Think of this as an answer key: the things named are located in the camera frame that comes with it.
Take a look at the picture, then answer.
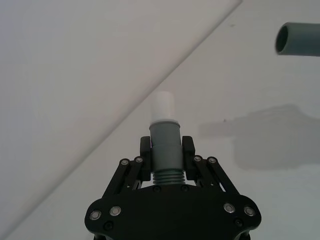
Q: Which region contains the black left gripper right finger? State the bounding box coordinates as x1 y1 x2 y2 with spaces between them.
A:
181 135 241 196

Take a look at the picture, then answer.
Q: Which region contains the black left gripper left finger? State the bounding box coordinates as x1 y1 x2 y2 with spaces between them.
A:
104 135 153 199

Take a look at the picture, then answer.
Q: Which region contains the grey threaded tube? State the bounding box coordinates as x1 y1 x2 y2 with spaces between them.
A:
148 90 186 187

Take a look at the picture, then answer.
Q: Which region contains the grey open-ended tube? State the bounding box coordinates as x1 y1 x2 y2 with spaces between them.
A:
275 21 320 57

